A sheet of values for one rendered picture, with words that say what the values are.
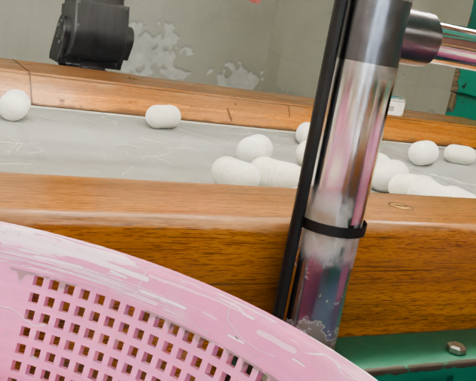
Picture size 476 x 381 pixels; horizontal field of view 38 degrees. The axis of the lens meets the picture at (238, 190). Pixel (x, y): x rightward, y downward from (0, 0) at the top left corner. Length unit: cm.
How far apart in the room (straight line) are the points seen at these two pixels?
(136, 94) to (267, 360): 49
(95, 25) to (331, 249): 65
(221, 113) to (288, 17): 214
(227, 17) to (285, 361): 263
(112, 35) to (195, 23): 185
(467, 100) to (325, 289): 75
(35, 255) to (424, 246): 18
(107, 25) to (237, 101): 25
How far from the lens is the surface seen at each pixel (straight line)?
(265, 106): 69
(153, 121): 56
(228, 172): 40
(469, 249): 34
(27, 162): 40
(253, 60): 284
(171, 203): 26
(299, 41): 269
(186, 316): 18
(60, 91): 61
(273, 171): 41
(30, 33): 252
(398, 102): 79
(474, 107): 98
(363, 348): 30
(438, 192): 43
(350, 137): 24
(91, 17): 87
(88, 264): 19
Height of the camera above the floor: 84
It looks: 13 degrees down
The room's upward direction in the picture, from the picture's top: 10 degrees clockwise
